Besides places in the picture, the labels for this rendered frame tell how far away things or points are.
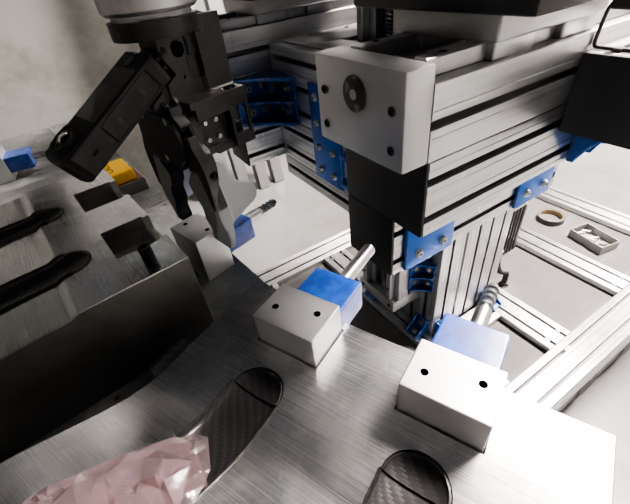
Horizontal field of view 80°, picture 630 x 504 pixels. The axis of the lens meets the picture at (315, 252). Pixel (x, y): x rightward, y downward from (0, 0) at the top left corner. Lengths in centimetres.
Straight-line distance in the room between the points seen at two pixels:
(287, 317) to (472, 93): 27
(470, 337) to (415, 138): 18
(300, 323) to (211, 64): 25
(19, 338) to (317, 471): 22
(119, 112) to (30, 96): 221
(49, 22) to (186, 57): 215
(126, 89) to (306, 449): 29
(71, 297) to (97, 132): 13
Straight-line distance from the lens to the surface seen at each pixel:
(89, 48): 253
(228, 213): 38
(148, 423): 27
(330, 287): 29
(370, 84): 37
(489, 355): 26
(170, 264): 32
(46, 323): 33
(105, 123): 34
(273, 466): 24
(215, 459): 25
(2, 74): 254
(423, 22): 46
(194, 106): 36
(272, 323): 26
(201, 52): 38
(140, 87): 35
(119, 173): 67
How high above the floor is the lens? 107
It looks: 39 degrees down
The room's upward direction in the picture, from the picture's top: 7 degrees counter-clockwise
